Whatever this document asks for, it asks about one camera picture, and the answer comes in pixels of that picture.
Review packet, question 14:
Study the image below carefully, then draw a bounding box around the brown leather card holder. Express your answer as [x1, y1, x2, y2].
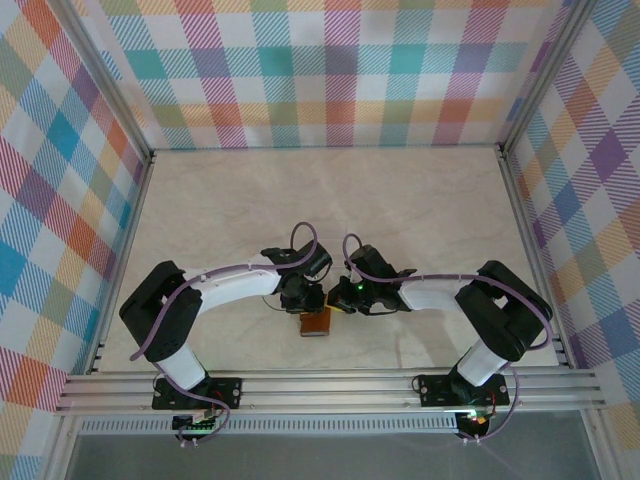
[298, 305, 335, 340]

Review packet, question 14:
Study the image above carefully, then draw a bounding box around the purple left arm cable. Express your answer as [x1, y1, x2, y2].
[129, 222, 324, 446]

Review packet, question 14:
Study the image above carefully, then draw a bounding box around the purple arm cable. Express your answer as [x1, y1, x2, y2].
[129, 222, 324, 446]
[342, 232, 555, 444]

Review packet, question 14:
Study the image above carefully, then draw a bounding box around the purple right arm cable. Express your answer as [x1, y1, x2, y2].
[342, 232, 555, 444]

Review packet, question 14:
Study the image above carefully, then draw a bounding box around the long aluminium mounting rail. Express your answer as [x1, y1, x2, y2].
[54, 368, 606, 415]

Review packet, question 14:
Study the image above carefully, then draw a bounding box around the slotted grey cable duct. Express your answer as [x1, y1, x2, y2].
[79, 417, 461, 435]

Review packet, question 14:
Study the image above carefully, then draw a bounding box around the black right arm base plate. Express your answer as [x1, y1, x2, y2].
[418, 373, 511, 409]

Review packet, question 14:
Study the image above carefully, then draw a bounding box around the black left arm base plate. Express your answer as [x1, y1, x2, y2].
[152, 377, 244, 412]

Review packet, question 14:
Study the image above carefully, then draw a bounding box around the aluminium side rail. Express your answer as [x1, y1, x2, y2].
[497, 144, 576, 369]
[84, 149, 157, 376]

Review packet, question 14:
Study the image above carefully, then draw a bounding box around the aluminium frame post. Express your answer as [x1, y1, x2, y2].
[47, 0, 156, 166]
[497, 0, 601, 159]

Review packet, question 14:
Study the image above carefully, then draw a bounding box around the short aluminium frame bar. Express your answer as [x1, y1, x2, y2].
[579, 409, 619, 480]
[42, 414, 84, 480]

